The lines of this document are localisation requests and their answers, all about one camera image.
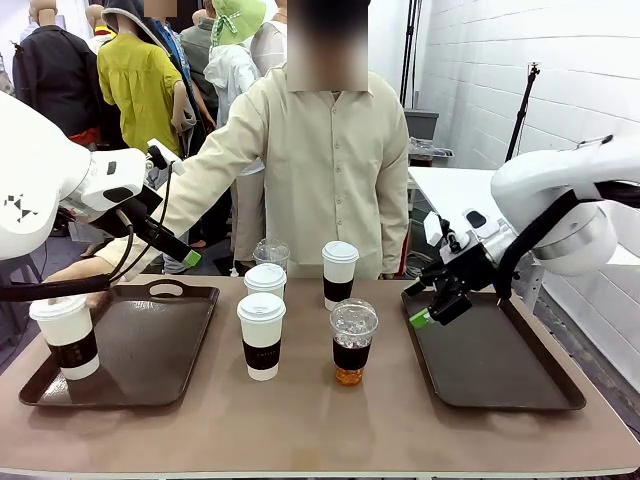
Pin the black light stand pole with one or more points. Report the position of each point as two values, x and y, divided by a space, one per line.
411 50

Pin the clear iced coffee cup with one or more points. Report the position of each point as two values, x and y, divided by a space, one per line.
352 325
271 252

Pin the dark brown plastic tray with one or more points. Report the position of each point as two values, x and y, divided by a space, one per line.
490 360
150 350

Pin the bystander in blue shirt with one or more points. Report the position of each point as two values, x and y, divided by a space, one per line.
172 37

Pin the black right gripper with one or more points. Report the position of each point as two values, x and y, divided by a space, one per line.
465 270

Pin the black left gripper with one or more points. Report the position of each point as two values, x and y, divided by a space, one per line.
137 210

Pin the mannequin in white hoodie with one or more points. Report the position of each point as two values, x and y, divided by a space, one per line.
230 70

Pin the person in beige shirt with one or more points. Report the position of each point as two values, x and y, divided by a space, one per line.
325 175

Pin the black camera tripod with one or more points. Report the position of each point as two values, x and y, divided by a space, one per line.
522 110

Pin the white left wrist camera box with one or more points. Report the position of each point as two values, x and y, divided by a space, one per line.
165 156

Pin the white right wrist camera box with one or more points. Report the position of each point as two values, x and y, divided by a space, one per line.
432 227

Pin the tray of clear plastic clutter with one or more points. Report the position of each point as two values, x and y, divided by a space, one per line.
430 152

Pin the person's right hand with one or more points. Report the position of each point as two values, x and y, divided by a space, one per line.
80 270

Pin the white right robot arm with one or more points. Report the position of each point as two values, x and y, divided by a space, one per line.
550 185

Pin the dark grey brimmed hat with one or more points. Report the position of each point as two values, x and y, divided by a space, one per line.
117 15

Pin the mannequin in grey-green shirt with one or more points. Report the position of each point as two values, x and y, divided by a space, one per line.
197 55

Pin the green sun hat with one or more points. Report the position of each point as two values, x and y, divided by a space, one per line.
240 20

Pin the person's left forearm beige sleeve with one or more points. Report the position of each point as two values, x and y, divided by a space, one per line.
397 240

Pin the mannequin with red collar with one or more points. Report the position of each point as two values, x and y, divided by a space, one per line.
100 40

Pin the white paper cup black sleeve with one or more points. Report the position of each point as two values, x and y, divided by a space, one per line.
65 325
260 325
340 270
265 277

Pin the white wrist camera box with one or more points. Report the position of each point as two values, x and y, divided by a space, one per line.
165 156
432 227

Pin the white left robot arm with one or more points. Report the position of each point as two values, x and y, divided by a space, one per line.
30 165

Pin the person's right forearm beige sleeve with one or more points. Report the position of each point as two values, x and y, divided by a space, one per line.
200 175

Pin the mannequin in white blouse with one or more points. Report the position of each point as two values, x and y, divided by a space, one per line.
267 45

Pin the grey plastic bin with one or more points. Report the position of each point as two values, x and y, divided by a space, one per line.
422 125

